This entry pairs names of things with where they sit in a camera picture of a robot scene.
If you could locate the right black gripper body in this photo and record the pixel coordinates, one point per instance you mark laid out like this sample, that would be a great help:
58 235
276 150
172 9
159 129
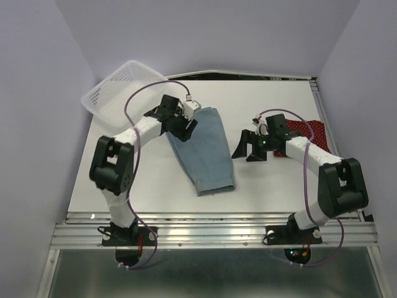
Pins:
262 143

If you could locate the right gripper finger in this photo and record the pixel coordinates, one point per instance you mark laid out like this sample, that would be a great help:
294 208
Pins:
257 157
241 149

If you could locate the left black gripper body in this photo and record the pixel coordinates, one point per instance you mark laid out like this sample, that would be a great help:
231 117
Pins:
179 125

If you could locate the light blue denim skirt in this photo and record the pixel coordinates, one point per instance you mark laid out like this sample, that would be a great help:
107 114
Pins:
205 158

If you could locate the red polka dot skirt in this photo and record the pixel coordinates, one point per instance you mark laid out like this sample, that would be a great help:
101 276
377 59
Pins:
318 129

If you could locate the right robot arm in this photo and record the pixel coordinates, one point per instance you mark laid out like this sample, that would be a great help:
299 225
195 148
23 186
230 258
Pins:
341 184

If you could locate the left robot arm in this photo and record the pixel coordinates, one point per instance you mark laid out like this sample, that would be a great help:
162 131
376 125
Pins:
112 167

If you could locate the white plastic basket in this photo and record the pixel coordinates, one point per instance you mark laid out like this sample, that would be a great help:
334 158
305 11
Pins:
107 100

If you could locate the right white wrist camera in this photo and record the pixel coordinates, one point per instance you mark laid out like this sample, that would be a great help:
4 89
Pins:
261 126

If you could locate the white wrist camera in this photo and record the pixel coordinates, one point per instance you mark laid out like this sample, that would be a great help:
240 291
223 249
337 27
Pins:
190 108
261 126

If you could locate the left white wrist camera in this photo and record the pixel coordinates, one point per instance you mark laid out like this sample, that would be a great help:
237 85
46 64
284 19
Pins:
190 108

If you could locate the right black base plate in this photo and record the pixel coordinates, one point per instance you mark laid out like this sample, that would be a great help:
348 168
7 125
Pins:
282 235

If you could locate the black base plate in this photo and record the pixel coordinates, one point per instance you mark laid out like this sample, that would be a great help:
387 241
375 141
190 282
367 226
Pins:
282 235
135 236

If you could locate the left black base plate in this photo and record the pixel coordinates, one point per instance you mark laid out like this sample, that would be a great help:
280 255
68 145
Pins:
135 236

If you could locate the aluminium frame rail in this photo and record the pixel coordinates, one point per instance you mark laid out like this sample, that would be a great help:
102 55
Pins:
209 246

